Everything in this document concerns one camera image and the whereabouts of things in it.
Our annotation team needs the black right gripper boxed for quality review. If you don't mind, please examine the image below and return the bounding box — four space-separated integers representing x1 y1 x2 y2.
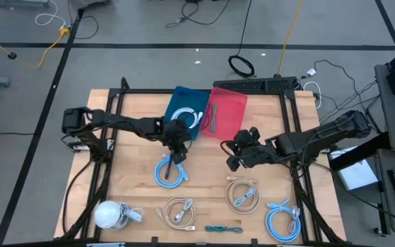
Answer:
227 127 271 172

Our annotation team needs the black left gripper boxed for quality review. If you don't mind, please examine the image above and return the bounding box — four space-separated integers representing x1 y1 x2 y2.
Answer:
165 118 192 165

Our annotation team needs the dark blue pen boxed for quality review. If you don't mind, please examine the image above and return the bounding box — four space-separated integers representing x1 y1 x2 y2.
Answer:
164 154 176 180

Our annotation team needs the light blue cable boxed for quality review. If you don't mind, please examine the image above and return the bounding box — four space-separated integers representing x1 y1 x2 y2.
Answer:
264 198 302 244
154 154 190 189

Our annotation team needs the grey short cable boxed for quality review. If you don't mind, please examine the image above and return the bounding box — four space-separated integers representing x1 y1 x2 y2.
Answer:
210 103 219 133

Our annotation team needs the beige cable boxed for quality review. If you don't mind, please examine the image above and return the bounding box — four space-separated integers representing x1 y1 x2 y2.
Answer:
155 196 198 231
224 176 262 215

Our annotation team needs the silver short cable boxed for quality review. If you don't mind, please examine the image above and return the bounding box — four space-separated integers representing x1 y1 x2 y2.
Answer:
287 205 302 235
173 198 194 221

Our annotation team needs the teal braided cable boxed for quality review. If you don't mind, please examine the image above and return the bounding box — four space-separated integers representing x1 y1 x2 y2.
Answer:
204 224 243 235

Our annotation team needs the red translucent plastic bin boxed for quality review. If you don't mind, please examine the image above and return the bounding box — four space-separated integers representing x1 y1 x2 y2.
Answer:
200 86 249 142

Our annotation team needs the blue plastic bin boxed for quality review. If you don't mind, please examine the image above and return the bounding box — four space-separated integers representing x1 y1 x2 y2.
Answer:
163 85 212 141

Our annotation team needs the black perforated box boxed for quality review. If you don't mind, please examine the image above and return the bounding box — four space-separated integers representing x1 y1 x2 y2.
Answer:
213 79 267 93
265 75 298 93

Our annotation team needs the white dome lamp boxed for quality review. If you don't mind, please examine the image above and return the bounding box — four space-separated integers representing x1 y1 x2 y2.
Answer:
93 200 122 230

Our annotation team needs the white flat box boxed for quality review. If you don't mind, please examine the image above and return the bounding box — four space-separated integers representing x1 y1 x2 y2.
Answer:
329 146 379 191

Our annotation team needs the white cable with adapter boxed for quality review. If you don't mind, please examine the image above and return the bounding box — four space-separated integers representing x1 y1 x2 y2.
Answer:
115 202 144 230

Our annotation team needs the black coiled floor cable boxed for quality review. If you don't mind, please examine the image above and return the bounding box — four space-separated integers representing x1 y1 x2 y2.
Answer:
227 0 256 78

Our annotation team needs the black aluminium table frame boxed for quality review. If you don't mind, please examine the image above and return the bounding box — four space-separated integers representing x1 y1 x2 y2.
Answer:
55 77 349 247

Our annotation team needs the white looped cable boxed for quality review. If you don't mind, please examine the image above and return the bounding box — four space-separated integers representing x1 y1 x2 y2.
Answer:
302 81 322 110

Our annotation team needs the yellow hanging cable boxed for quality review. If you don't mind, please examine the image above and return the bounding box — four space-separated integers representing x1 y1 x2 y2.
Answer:
277 0 304 77

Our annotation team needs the black tangled floor cable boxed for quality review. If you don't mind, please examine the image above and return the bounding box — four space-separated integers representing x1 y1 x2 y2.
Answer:
165 0 232 29

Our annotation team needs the yellow extension cord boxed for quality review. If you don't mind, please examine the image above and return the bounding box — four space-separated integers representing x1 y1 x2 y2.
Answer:
0 26 71 68

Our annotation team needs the white floor cable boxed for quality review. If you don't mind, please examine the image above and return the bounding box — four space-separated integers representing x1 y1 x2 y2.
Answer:
34 0 67 28

